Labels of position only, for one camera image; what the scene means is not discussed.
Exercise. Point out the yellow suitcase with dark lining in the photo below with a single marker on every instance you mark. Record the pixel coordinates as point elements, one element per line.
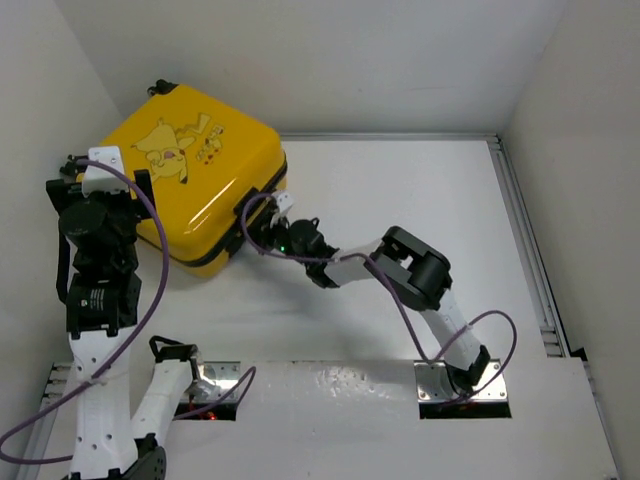
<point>205,159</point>

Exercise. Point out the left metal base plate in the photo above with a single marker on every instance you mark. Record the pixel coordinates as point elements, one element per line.
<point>214,379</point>

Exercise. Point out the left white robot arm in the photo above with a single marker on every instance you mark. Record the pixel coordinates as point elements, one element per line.
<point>98,283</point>

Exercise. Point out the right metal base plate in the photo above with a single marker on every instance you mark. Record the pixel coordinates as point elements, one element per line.
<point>433,385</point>

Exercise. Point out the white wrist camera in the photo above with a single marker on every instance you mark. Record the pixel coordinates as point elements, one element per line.
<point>284,201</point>
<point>103,174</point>

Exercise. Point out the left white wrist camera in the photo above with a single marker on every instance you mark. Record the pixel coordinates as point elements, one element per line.
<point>103,174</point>

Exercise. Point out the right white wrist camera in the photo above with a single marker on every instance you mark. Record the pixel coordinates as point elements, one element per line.
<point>284,201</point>

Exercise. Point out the metal base plate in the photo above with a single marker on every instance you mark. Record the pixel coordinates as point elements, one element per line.
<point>214,379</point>
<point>433,385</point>

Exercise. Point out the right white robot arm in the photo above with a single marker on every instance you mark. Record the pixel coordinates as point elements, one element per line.
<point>416,275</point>

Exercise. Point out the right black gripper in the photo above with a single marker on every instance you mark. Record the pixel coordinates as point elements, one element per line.
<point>265,237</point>

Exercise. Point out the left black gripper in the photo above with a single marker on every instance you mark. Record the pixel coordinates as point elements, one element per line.
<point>141,208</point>

